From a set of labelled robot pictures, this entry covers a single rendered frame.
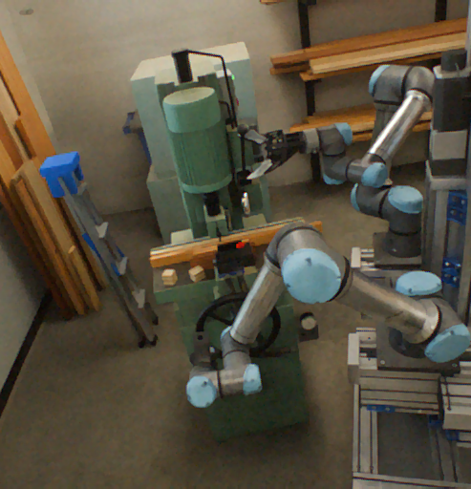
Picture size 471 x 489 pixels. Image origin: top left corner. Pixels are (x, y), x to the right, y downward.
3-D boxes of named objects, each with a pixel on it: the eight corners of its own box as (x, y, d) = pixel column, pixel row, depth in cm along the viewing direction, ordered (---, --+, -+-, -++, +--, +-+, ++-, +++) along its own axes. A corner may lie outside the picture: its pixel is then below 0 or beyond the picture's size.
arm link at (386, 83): (378, 223, 175) (408, 64, 155) (345, 212, 185) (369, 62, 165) (396, 218, 183) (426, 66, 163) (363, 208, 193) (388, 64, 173)
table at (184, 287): (157, 322, 165) (152, 308, 162) (157, 272, 191) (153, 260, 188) (328, 286, 166) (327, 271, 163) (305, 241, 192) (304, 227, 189)
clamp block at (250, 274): (220, 302, 164) (215, 281, 159) (216, 279, 175) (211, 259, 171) (262, 292, 164) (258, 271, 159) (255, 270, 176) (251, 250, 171)
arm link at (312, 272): (458, 304, 128) (294, 217, 109) (486, 343, 115) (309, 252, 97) (427, 333, 133) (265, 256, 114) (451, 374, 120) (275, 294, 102)
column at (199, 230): (196, 254, 205) (153, 84, 166) (193, 228, 223) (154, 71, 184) (247, 243, 205) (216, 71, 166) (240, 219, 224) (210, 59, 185)
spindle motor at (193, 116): (183, 199, 161) (160, 108, 144) (181, 178, 176) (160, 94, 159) (235, 188, 161) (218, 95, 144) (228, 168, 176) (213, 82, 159)
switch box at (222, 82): (224, 118, 184) (216, 76, 176) (221, 112, 193) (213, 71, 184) (239, 116, 184) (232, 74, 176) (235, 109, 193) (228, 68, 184)
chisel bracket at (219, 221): (210, 242, 176) (205, 222, 171) (207, 223, 187) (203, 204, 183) (230, 238, 176) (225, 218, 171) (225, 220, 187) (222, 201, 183)
